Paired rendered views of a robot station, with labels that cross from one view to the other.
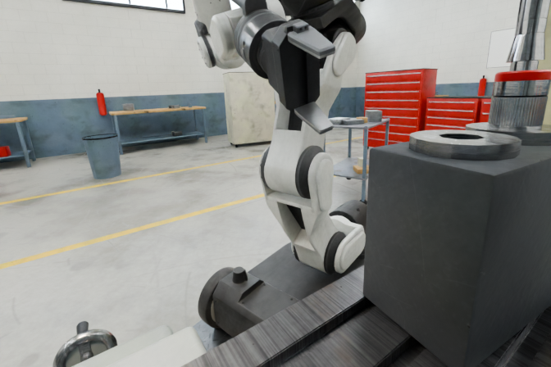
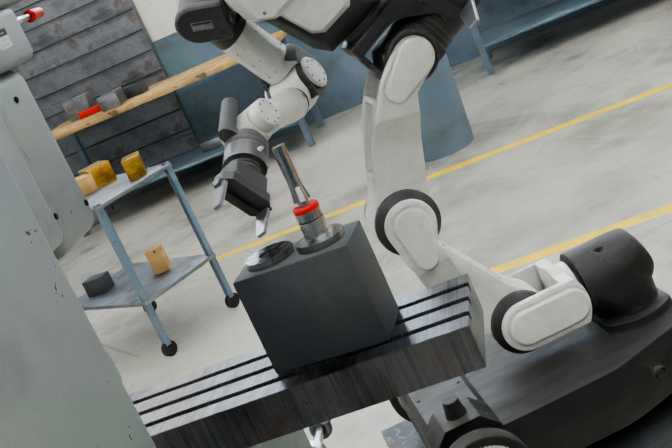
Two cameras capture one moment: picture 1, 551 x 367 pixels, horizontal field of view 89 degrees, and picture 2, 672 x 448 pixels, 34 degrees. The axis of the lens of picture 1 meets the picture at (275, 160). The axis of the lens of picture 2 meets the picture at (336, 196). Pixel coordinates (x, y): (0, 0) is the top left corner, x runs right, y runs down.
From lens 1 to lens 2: 190 cm
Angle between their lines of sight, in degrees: 45
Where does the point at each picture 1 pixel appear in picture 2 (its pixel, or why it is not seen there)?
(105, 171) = (434, 141)
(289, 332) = (243, 359)
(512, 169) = (244, 279)
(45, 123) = not seen: hidden behind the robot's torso
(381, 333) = not seen: hidden behind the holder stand
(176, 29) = not seen: outside the picture
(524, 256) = (290, 316)
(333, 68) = (387, 98)
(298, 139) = (374, 189)
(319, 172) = (394, 227)
